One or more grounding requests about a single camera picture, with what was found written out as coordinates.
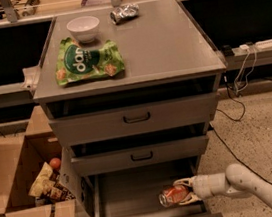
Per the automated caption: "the grey bottom drawer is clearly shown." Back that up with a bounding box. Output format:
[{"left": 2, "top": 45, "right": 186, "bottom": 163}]
[{"left": 91, "top": 159, "right": 222, "bottom": 217}]

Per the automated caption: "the white bowl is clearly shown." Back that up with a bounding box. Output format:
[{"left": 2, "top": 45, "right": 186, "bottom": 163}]
[{"left": 66, "top": 16, "right": 100, "bottom": 43}]

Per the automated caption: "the grey top drawer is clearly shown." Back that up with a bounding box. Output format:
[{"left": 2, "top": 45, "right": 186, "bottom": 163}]
[{"left": 49, "top": 93, "right": 218, "bottom": 147}]

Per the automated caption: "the orange fruit in box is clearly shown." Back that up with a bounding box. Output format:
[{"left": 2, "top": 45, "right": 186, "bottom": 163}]
[{"left": 49, "top": 157, "right": 62, "bottom": 170}]

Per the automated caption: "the grey drawer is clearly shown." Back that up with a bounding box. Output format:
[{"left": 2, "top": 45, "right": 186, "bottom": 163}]
[
  {"left": 71, "top": 135, "right": 209, "bottom": 177},
  {"left": 49, "top": 93, "right": 218, "bottom": 147},
  {"left": 91, "top": 159, "right": 222, "bottom": 217}
]

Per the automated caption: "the grey drawer cabinet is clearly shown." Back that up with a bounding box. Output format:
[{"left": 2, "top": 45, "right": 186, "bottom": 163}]
[{"left": 21, "top": 0, "right": 248, "bottom": 217}]

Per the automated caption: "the crumpled silver foil bag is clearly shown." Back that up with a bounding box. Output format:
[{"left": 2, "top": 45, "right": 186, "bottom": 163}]
[{"left": 110, "top": 4, "right": 139, "bottom": 25}]

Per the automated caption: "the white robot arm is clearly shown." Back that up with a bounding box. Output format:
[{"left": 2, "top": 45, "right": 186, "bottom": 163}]
[{"left": 174, "top": 163, "right": 272, "bottom": 209}]

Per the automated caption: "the brown snack packet in box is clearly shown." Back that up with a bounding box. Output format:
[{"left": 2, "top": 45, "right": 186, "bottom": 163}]
[{"left": 42, "top": 180, "right": 75, "bottom": 202}]

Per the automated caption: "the white power strip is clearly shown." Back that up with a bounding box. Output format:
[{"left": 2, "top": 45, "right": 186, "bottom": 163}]
[{"left": 240, "top": 39, "right": 272, "bottom": 51}]

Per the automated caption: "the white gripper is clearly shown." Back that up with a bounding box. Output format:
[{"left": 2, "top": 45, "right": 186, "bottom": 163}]
[{"left": 173, "top": 173, "right": 229, "bottom": 206}]

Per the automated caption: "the cardboard box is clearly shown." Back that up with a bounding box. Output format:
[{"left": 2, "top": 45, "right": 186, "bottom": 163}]
[{"left": 0, "top": 102, "right": 78, "bottom": 217}]

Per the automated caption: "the black floor cable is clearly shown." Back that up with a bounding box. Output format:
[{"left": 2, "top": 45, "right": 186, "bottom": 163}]
[{"left": 204, "top": 75, "right": 272, "bottom": 209}]

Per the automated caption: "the green chip bag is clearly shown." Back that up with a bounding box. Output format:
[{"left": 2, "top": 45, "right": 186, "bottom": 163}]
[{"left": 55, "top": 37, "right": 125, "bottom": 86}]

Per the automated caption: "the grey middle drawer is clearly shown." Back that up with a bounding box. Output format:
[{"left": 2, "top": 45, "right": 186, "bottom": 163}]
[{"left": 71, "top": 135, "right": 209, "bottom": 177}]

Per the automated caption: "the white cable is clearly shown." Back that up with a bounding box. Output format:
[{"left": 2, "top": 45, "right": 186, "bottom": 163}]
[{"left": 228, "top": 46, "right": 263, "bottom": 96}]

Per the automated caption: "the orange soda can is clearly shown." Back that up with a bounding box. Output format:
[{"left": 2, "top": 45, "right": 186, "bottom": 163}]
[{"left": 158, "top": 185, "right": 189, "bottom": 207}]

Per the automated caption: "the yellow snack bag in box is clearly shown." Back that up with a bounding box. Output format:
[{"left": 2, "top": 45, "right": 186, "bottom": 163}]
[{"left": 29, "top": 162, "right": 53, "bottom": 197}]

